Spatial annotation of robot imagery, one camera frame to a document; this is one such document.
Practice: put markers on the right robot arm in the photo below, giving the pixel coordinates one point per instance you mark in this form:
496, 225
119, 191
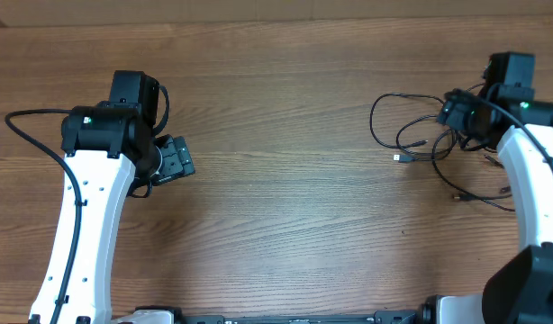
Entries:
505, 117

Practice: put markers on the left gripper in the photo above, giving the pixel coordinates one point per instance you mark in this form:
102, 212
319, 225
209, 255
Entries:
178, 160

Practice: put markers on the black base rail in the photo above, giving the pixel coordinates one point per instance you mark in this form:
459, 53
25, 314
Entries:
379, 317

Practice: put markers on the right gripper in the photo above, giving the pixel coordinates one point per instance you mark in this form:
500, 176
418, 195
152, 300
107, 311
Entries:
454, 111

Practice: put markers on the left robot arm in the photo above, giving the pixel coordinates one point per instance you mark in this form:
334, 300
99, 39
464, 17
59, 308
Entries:
110, 150

